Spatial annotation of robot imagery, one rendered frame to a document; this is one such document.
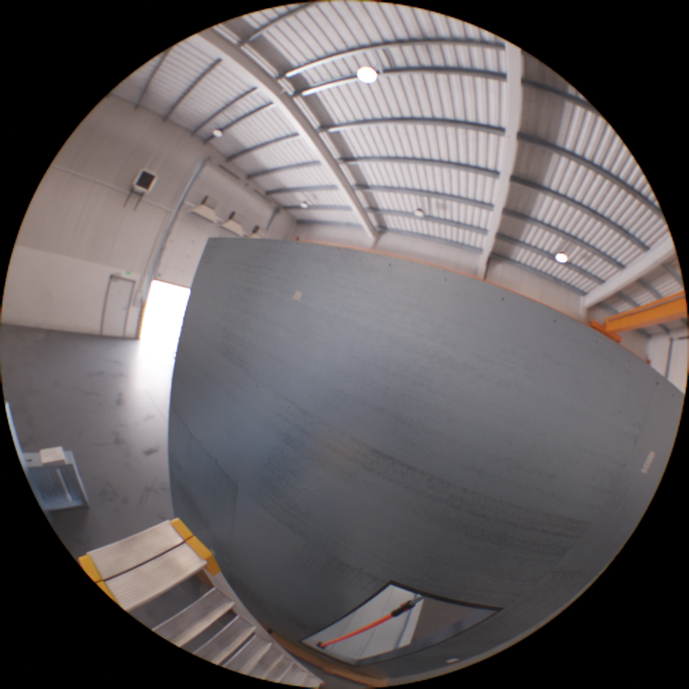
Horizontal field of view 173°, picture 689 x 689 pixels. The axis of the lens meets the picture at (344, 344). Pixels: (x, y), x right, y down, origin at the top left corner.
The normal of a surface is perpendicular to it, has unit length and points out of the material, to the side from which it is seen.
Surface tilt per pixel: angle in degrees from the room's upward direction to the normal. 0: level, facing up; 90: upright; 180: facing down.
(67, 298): 90
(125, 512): 0
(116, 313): 90
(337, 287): 90
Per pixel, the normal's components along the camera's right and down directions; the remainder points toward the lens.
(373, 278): -0.41, -0.07
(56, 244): 0.85, 0.33
